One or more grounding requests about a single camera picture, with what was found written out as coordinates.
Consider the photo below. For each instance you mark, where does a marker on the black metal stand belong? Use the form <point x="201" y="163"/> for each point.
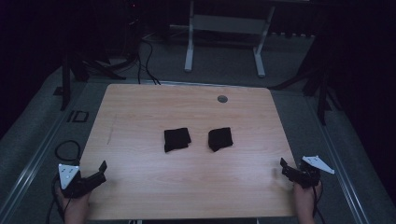
<point x="66" y="84"/>
<point x="322" y="93"/>

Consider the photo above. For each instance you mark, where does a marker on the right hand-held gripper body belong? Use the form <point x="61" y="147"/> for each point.
<point x="306" y="175"/>

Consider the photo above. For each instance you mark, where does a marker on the person's right hand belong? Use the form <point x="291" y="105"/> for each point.
<point x="303" y="202"/>

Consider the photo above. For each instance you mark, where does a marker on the person's left hand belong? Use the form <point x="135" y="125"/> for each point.
<point x="76" y="208"/>

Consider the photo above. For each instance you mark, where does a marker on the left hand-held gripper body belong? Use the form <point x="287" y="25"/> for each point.
<point x="76" y="183"/>

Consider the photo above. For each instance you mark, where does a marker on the metal floor rail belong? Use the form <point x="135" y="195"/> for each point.
<point x="29" y="174"/>
<point x="337" y="161"/>

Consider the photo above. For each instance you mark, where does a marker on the round grey table grommet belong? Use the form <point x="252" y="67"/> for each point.
<point x="222" y="99"/>

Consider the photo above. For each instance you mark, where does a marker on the white metal desk frame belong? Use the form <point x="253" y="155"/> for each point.
<point x="229" y="24"/>

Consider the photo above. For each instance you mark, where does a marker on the black sock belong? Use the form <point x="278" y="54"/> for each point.
<point x="219" y="138"/>
<point x="176" y="139"/>

